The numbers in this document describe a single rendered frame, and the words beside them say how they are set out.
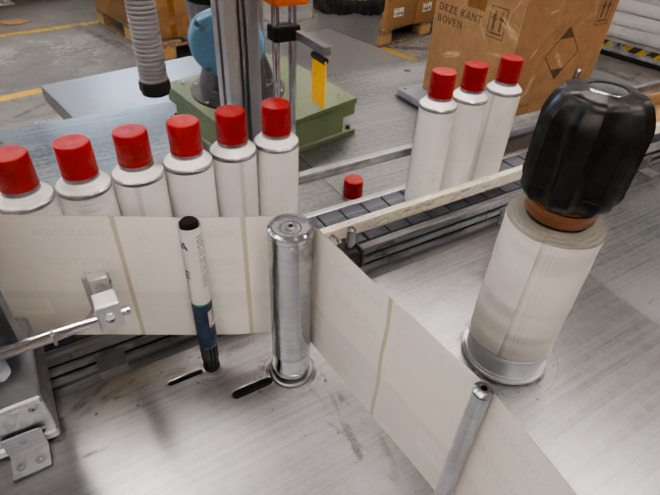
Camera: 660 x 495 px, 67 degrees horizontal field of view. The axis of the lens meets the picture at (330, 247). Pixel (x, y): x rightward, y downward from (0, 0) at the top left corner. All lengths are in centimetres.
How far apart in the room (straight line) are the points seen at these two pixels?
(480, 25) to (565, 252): 78
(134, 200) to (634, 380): 55
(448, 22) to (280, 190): 73
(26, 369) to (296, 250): 26
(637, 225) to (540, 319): 52
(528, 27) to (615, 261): 49
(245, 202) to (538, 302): 33
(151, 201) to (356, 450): 31
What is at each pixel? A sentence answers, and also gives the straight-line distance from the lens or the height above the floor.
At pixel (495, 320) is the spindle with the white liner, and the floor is 96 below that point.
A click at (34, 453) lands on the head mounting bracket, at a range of 54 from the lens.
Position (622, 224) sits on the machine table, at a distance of 98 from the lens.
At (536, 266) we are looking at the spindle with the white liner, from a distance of 46.
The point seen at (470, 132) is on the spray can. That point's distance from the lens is 76.
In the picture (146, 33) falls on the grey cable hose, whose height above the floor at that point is 115.
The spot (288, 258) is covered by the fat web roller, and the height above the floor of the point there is 105.
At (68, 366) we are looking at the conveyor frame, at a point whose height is 86.
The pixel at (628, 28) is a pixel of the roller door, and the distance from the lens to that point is 509.
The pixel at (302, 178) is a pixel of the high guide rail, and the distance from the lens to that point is 68.
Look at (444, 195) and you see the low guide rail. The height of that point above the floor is 91.
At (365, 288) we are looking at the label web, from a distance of 38.
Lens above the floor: 131
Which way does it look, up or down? 39 degrees down
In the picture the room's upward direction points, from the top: 3 degrees clockwise
